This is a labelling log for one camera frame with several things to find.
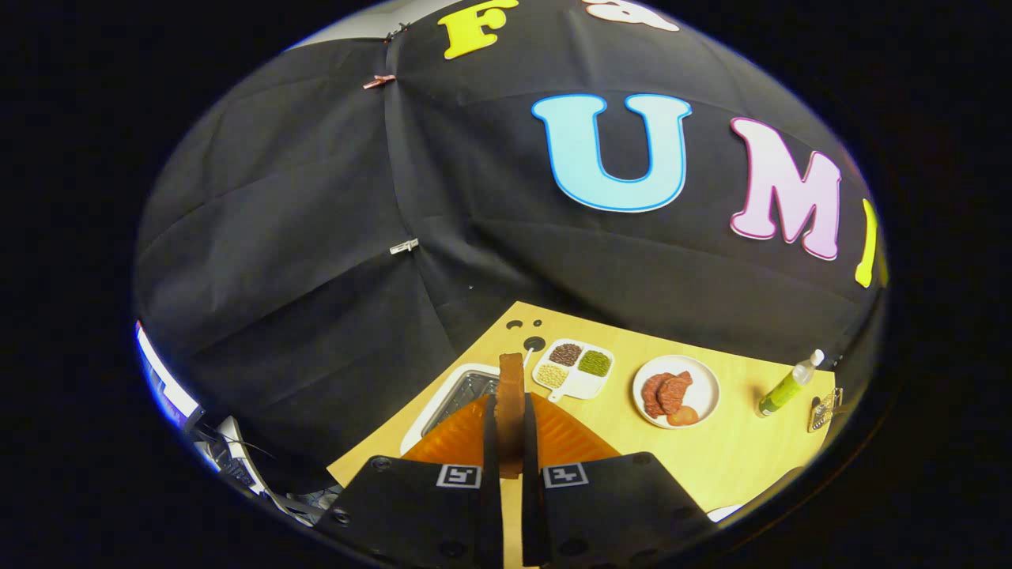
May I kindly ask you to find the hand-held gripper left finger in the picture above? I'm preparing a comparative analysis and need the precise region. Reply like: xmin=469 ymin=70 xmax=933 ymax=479
xmin=315 ymin=393 xmax=505 ymax=569

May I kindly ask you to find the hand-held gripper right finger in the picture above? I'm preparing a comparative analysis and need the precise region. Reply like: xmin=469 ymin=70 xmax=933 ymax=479
xmin=519 ymin=391 xmax=717 ymax=569

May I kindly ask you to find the toasted bread slice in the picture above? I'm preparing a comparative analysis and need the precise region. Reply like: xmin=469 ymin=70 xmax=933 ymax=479
xmin=497 ymin=352 xmax=527 ymax=480

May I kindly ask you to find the white toaster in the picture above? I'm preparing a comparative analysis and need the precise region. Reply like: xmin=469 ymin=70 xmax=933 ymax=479
xmin=399 ymin=363 xmax=503 ymax=457

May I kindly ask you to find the white divided bean dish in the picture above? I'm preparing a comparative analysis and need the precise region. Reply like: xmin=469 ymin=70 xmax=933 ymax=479
xmin=531 ymin=338 xmax=616 ymax=403

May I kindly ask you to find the brown meat patty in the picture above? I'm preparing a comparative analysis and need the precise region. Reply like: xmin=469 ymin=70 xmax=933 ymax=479
xmin=642 ymin=373 xmax=674 ymax=419
xmin=658 ymin=371 xmax=694 ymax=415

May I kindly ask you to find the round beige plate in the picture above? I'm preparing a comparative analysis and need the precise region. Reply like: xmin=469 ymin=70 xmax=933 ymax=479
xmin=632 ymin=354 xmax=721 ymax=430

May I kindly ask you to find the white side desk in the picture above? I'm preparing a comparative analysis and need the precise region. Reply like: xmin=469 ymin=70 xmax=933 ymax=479
xmin=194 ymin=415 xmax=271 ymax=496

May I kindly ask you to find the green label plastic bottle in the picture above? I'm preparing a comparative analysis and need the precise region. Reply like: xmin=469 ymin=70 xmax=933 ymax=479
xmin=757 ymin=349 xmax=825 ymax=418

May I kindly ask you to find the black backdrop cloth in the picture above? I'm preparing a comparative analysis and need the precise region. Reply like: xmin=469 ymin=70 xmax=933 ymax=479
xmin=133 ymin=0 xmax=888 ymax=492

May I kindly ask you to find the computer monitor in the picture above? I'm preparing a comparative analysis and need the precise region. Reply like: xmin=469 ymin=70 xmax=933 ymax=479
xmin=134 ymin=320 xmax=203 ymax=431

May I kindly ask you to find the wire basket with wooden handle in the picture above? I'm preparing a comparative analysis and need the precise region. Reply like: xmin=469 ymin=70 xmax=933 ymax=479
xmin=807 ymin=386 xmax=847 ymax=433

